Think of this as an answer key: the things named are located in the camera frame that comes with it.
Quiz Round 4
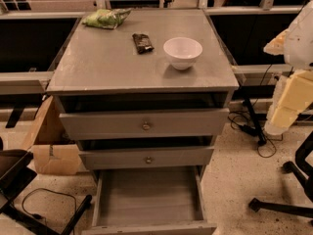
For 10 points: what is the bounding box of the white ceramic bowl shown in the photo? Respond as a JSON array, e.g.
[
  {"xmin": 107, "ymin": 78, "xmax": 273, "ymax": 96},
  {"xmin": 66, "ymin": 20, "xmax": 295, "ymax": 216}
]
[{"xmin": 163, "ymin": 37, "xmax": 202, "ymax": 71}]

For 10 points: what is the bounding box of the black floor cable left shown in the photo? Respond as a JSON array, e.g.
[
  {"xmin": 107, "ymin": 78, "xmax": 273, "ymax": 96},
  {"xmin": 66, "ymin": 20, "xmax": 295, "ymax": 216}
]
[{"xmin": 21, "ymin": 187, "xmax": 78, "ymax": 235}]

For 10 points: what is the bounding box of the brown cardboard box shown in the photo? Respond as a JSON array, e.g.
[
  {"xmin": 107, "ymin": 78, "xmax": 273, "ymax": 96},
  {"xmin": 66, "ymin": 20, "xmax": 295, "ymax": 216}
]
[{"xmin": 21, "ymin": 97, "xmax": 81, "ymax": 175}]

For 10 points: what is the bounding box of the black desk leg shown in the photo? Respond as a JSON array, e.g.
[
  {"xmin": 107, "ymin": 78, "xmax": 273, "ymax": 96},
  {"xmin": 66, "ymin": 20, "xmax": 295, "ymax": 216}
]
[{"xmin": 243, "ymin": 93, "xmax": 267, "ymax": 146}]

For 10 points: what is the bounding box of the grey top drawer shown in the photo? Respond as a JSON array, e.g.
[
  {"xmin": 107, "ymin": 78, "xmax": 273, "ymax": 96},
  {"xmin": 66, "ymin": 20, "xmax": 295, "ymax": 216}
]
[{"xmin": 60, "ymin": 109, "xmax": 229, "ymax": 140}]

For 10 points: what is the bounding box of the grey middle drawer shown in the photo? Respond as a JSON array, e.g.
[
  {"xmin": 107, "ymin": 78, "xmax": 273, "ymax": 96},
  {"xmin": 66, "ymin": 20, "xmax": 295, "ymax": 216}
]
[{"xmin": 79, "ymin": 146, "xmax": 213, "ymax": 170}]

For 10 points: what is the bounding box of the black chair left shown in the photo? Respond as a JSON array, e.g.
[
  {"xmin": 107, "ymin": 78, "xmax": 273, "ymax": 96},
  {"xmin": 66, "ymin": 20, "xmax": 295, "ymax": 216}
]
[{"xmin": 0, "ymin": 149, "xmax": 92, "ymax": 235}]

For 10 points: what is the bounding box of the green chip bag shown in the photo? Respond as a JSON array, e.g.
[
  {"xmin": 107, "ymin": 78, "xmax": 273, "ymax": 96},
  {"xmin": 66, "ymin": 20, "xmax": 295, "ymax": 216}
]
[{"xmin": 82, "ymin": 8, "xmax": 131, "ymax": 29}]

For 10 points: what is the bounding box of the grey bottom drawer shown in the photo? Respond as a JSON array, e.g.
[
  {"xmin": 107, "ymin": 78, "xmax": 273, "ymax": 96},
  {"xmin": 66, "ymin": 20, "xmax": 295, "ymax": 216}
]
[{"xmin": 81, "ymin": 166, "xmax": 217, "ymax": 235}]

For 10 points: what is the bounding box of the black cables right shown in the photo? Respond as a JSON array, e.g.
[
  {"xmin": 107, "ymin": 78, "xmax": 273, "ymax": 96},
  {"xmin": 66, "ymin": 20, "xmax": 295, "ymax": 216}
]
[{"xmin": 227, "ymin": 64, "xmax": 278, "ymax": 159}]

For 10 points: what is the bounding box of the dark snack packet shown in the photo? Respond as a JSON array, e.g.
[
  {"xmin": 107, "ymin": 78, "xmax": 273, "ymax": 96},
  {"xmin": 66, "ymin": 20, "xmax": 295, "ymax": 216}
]
[{"xmin": 132, "ymin": 33, "xmax": 154, "ymax": 54}]

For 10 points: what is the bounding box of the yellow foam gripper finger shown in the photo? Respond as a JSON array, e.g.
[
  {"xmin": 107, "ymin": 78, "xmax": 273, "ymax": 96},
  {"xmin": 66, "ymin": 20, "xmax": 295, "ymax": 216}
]
[
  {"xmin": 269, "ymin": 70, "xmax": 313, "ymax": 129},
  {"xmin": 263, "ymin": 29, "xmax": 289, "ymax": 56}
]

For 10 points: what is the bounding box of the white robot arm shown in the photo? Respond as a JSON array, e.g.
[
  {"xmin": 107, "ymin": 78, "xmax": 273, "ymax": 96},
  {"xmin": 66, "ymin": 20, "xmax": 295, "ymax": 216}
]
[{"xmin": 263, "ymin": 1, "xmax": 313, "ymax": 135}]

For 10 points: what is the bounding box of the black office chair right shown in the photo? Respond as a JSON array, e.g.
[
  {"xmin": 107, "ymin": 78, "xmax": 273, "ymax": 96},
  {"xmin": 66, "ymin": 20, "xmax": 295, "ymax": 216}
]
[{"xmin": 247, "ymin": 133, "xmax": 313, "ymax": 224}]

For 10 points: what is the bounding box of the grey drawer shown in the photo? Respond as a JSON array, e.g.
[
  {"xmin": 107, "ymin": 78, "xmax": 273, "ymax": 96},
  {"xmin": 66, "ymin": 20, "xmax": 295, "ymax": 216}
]
[
  {"xmin": 60, "ymin": 109, "xmax": 229, "ymax": 140},
  {"xmin": 79, "ymin": 146, "xmax": 213, "ymax": 170},
  {"xmin": 81, "ymin": 166, "xmax": 217, "ymax": 235}
]

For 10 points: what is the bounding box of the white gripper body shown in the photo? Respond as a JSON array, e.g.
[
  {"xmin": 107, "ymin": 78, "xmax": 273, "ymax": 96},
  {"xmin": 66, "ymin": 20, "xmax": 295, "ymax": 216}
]
[{"xmin": 263, "ymin": 73, "xmax": 313, "ymax": 137}]

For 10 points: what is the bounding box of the grey wooden drawer cabinet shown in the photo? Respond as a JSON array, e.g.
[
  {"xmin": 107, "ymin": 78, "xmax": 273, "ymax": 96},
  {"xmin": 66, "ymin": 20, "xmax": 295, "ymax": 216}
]
[{"xmin": 46, "ymin": 9, "xmax": 240, "ymax": 181}]

